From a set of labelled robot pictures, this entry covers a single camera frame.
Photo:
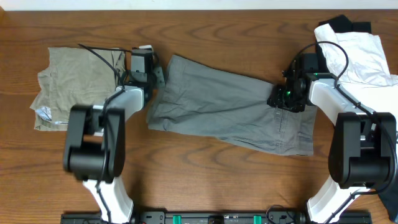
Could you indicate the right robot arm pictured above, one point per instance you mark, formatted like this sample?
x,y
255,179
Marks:
x,y
362,158

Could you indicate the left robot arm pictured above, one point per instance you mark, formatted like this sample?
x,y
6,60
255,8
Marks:
x,y
95,146

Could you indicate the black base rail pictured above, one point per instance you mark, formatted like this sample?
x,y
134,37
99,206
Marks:
x,y
272,215

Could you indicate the black garment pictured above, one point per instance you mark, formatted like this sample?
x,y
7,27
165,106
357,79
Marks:
x,y
340,24

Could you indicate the grey shorts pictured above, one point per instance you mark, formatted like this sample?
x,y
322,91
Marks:
x,y
201,101

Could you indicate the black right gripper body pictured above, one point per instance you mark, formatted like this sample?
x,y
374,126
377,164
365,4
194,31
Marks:
x,y
287,99

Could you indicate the white t-shirt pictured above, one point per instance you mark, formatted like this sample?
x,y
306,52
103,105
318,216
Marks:
x,y
367,77

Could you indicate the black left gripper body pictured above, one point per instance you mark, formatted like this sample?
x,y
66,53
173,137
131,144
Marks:
x,y
157,76

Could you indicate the folded khaki shorts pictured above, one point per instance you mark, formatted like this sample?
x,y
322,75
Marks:
x,y
74,76

